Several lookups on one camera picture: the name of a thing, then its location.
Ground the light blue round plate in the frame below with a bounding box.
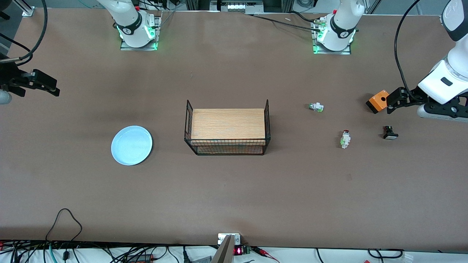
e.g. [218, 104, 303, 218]
[111, 125, 153, 166]

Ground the white light strip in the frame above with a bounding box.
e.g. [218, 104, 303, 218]
[226, 2, 264, 12]

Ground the red test clip lead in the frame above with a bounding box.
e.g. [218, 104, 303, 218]
[252, 246, 281, 263]

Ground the grey metal beam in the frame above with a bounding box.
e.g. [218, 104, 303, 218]
[211, 235, 237, 263]

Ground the orange button enclosure box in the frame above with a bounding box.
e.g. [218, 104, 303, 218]
[366, 89, 390, 114]

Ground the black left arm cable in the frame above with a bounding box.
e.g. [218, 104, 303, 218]
[394, 0, 422, 102]

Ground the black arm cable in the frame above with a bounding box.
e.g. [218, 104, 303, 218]
[394, 0, 422, 102]
[0, 0, 49, 63]

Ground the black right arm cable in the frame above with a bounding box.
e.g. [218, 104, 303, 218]
[0, 0, 49, 63]

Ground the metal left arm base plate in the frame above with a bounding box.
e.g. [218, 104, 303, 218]
[312, 16, 352, 56]

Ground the aluminium corner bracket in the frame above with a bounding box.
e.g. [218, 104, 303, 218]
[15, 0, 36, 17]

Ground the black power cable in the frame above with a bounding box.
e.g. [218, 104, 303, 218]
[292, 10, 319, 23]
[252, 14, 322, 31]

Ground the thin black looped cable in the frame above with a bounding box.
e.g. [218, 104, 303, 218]
[45, 208, 83, 243]

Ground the thin grey cable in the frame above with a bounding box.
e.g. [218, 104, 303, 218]
[155, 10, 177, 30]

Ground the black coiled cable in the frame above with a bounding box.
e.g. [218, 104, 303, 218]
[367, 248, 405, 260]

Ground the aluminium frame structure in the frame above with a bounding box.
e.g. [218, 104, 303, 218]
[185, 0, 295, 14]

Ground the black wire rack wooden shelf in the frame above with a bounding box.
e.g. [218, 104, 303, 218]
[184, 99, 271, 156]

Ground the silver camera mount plate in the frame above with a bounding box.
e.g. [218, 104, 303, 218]
[218, 233, 242, 245]

